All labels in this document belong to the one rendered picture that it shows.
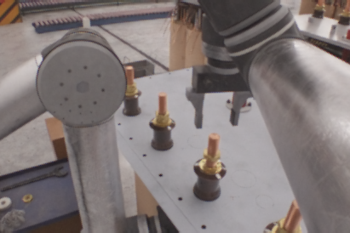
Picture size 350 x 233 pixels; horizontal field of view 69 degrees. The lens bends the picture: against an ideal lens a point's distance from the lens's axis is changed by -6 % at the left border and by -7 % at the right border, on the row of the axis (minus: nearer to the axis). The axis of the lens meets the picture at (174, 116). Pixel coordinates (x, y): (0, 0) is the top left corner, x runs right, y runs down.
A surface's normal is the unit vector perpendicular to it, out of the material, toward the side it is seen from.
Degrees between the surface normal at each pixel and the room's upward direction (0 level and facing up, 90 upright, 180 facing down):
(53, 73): 77
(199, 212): 0
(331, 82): 27
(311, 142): 65
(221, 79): 90
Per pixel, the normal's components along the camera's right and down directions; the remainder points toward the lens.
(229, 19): -0.54, 0.59
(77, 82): 0.30, 0.36
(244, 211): 0.03, -0.85
